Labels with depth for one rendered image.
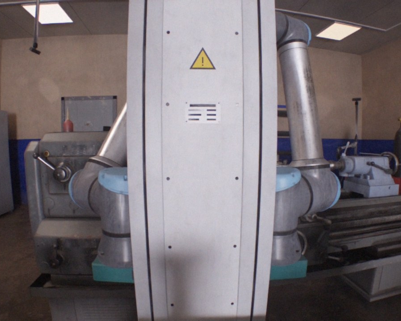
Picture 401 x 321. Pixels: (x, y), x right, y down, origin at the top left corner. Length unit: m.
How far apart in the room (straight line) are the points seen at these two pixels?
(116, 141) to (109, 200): 0.27
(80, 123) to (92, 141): 3.50
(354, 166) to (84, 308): 2.18
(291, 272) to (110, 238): 0.55
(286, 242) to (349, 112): 5.60
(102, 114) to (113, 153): 3.89
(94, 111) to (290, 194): 4.40
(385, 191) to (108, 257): 2.05
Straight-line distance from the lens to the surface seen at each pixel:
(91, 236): 1.35
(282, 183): 0.67
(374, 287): 2.36
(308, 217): 1.39
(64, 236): 1.40
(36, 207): 1.57
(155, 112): 0.52
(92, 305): 1.69
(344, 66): 6.32
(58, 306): 1.79
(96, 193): 0.73
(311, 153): 0.83
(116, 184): 0.66
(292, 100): 0.86
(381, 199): 2.12
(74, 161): 1.40
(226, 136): 0.51
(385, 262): 2.08
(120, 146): 0.86
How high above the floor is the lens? 1.28
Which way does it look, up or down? 5 degrees down
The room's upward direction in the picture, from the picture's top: straight up
